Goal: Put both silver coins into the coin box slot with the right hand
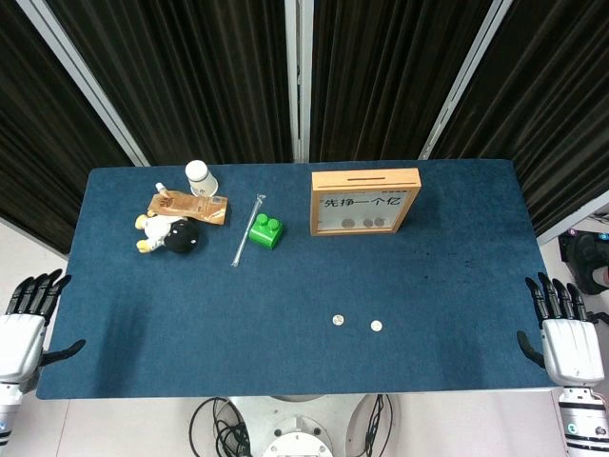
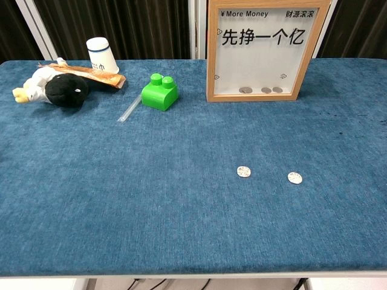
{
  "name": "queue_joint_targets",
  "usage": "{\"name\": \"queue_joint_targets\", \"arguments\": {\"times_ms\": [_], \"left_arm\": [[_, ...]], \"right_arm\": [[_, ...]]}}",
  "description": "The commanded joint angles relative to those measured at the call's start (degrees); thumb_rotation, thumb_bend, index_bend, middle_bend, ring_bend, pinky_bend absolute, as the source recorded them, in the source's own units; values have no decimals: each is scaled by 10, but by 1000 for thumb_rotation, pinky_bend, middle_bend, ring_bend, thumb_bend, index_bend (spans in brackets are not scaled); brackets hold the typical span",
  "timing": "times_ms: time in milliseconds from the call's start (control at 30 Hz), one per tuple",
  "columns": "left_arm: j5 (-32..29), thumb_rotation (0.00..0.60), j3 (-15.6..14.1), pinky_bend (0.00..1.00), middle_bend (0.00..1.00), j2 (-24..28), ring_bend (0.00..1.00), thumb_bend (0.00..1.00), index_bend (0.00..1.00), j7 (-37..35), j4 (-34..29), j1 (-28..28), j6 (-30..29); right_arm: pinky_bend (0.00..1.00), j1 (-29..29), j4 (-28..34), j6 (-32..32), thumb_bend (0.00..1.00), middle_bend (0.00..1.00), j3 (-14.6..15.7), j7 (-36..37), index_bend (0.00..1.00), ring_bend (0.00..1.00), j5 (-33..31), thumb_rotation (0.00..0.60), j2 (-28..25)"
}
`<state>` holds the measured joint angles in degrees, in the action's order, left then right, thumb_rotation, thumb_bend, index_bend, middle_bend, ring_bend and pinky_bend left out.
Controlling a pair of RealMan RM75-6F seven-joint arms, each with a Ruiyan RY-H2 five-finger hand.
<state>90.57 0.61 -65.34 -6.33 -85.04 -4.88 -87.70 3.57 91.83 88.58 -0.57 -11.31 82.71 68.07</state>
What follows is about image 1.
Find black shoe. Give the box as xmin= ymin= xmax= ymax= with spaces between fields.
xmin=570 ymin=235 xmax=609 ymax=292

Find brown snack pouch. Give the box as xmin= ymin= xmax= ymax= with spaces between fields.
xmin=146 ymin=189 xmax=229 ymax=227

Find white paper cup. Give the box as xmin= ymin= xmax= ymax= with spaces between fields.
xmin=184 ymin=160 xmax=220 ymax=198

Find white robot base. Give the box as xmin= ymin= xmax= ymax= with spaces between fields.
xmin=226 ymin=393 xmax=382 ymax=457

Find grey partition frame post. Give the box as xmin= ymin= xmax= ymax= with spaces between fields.
xmin=536 ymin=192 xmax=609 ymax=247
xmin=284 ymin=0 xmax=315 ymax=164
xmin=418 ymin=0 xmax=518 ymax=161
xmin=16 ymin=0 xmax=151 ymax=168

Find left black-fingered silver robot hand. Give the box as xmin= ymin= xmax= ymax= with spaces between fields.
xmin=0 ymin=268 xmax=87 ymax=394

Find green toy building brick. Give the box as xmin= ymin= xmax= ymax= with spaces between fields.
xmin=248 ymin=213 xmax=285 ymax=251

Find wooden coin bank box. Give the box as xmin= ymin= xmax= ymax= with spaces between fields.
xmin=310 ymin=167 xmax=422 ymax=237

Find black pleated curtain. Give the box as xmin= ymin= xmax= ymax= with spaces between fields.
xmin=308 ymin=0 xmax=495 ymax=164
xmin=0 ymin=0 xmax=135 ymax=256
xmin=429 ymin=0 xmax=609 ymax=238
xmin=45 ymin=0 xmax=294 ymax=167

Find black coiled cable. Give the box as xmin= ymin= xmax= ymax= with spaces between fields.
xmin=189 ymin=396 xmax=252 ymax=457
xmin=354 ymin=393 xmax=396 ymax=457

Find clear wrapped drinking straw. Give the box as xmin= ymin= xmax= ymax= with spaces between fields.
xmin=230 ymin=192 xmax=266 ymax=268

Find blue fabric table mat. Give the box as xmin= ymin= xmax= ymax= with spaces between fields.
xmin=35 ymin=159 xmax=559 ymax=401

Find right black-fingered silver robot hand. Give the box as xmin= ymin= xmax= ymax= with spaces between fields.
xmin=517 ymin=271 xmax=604 ymax=387

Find black and white plush toy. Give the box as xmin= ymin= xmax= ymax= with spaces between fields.
xmin=133 ymin=212 xmax=202 ymax=257

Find black box with coloured buttons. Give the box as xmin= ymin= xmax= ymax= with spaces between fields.
xmin=559 ymin=228 xmax=609 ymax=268

